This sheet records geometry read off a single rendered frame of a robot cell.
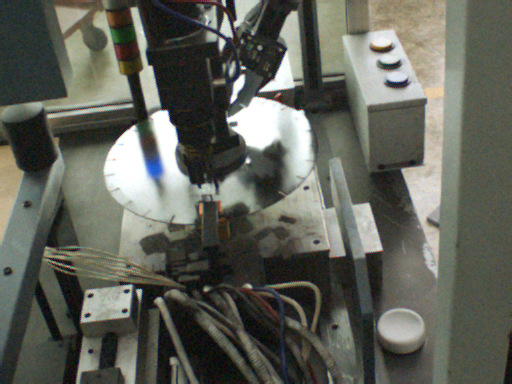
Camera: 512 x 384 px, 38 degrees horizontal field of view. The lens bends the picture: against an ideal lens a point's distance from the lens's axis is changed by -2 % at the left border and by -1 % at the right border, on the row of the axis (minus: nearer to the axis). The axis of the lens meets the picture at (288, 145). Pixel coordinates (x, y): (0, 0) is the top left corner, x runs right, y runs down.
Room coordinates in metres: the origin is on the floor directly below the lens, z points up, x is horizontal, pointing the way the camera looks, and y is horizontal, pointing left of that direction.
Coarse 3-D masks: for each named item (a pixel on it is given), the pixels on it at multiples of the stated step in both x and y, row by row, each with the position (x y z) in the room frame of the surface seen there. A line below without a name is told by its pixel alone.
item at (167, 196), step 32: (160, 128) 1.03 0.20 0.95; (256, 128) 1.00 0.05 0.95; (288, 128) 0.99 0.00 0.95; (128, 160) 0.95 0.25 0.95; (160, 160) 0.94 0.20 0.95; (256, 160) 0.91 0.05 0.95; (288, 160) 0.91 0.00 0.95; (128, 192) 0.87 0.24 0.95; (160, 192) 0.86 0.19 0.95; (192, 192) 0.85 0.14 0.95; (224, 192) 0.85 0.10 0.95; (256, 192) 0.84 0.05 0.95; (288, 192) 0.83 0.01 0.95; (192, 224) 0.78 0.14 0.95
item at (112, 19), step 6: (126, 6) 1.20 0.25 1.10; (108, 12) 1.19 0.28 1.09; (114, 12) 1.19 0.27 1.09; (120, 12) 1.19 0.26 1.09; (126, 12) 1.20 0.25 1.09; (108, 18) 1.20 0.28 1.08; (114, 18) 1.19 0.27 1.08; (120, 18) 1.19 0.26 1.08; (126, 18) 1.20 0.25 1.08; (132, 18) 1.21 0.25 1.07; (108, 24) 1.20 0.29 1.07; (114, 24) 1.19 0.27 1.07; (120, 24) 1.19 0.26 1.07; (126, 24) 1.19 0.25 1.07
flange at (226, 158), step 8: (240, 136) 0.97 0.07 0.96; (240, 144) 0.95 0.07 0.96; (176, 152) 0.94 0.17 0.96; (224, 152) 0.93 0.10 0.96; (232, 152) 0.93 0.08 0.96; (240, 152) 0.93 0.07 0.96; (176, 160) 0.93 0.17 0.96; (216, 160) 0.91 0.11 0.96; (224, 160) 0.91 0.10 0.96; (232, 160) 0.91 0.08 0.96; (240, 160) 0.92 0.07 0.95; (184, 168) 0.91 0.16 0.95; (208, 168) 0.89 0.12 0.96; (216, 168) 0.89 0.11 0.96; (224, 168) 0.90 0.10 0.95
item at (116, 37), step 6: (132, 24) 1.21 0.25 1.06; (114, 30) 1.19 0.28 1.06; (120, 30) 1.19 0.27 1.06; (126, 30) 1.19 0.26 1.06; (132, 30) 1.20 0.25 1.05; (114, 36) 1.20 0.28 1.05; (120, 36) 1.19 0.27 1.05; (126, 36) 1.19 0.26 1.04; (132, 36) 1.20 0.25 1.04; (114, 42) 1.20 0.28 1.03; (120, 42) 1.19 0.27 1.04; (126, 42) 1.19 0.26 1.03
